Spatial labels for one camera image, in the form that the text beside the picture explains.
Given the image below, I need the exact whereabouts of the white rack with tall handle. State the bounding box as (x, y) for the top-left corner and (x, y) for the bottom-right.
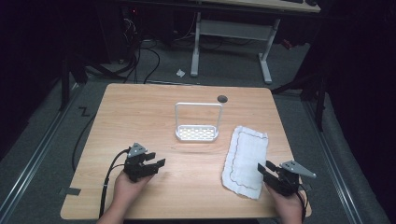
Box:
(174, 102), (224, 144)

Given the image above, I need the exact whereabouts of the black tape strip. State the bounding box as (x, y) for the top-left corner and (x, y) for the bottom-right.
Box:
(58, 186), (82, 197)

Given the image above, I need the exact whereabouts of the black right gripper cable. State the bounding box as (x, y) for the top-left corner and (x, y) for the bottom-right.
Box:
(295, 183), (310, 222)

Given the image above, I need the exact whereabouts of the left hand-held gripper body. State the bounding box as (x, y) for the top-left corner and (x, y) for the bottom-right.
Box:
(123, 142), (155, 183)

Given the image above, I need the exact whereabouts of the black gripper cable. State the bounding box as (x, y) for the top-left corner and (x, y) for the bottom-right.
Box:
(295, 183), (310, 222)
(98, 147), (131, 219)

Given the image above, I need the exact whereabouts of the thin black floor cable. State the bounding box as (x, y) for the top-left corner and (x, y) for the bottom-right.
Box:
(71, 113), (98, 173)

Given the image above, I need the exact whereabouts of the person's right hand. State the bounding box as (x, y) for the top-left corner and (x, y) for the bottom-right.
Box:
(264, 183), (304, 219)

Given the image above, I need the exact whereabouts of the black metal stand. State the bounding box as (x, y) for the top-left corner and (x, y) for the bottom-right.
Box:
(313, 69), (329, 133)
(59, 46), (72, 112)

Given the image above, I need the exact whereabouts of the metal floor rail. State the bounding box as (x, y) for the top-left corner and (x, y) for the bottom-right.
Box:
(0, 83), (82, 222)
(302, 101), (364, 224)

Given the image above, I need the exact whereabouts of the white cloth with dark stitching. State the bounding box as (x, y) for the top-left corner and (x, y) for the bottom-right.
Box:
(221, 125), (269, 201)

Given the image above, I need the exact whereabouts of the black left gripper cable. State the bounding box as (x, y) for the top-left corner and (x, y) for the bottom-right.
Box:
(98, 147), (131, 219)

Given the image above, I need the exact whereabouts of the bundle of black cables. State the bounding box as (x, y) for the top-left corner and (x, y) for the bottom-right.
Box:
(120, 17), (162, 85)

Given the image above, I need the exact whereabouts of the person's left hand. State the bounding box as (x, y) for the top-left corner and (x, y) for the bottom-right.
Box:
(111, 170), (155, 213)

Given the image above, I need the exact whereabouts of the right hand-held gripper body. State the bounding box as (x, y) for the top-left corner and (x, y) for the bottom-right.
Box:
(270, 160), (318, 197)

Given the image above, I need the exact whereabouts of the white-framed desk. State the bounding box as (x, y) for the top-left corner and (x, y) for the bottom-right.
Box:
(190, 0), (322, 86)

